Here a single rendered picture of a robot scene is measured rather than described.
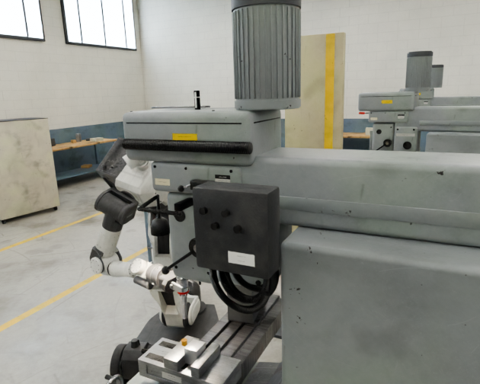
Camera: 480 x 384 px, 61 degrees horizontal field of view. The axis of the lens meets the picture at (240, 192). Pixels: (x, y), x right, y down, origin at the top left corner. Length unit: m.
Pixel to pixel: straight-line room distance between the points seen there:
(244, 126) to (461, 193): 0.57
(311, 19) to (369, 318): 9.92
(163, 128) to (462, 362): 1.01
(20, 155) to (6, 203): 0.79
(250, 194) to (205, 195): 0.12
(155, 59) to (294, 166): 11.76
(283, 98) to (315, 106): 1.83
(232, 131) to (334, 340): 0.63
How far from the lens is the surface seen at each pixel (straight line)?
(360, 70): 10.35
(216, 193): 0.96
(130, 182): 1.87
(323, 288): 1.10
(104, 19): 12.12
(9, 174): 7.44
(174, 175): 1.33
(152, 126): 1.34
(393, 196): 1.11
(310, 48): 3.04
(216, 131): 1.21
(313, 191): 1.15
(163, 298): 2.41
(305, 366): 1.24
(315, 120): 3.02
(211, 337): 1.84
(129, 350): 2.44
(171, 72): 12.49
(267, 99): 1.18
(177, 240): 1.42
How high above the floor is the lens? 1.95
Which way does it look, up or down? 14 degrees down
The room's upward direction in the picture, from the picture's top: 2 degrees counter-clockwise
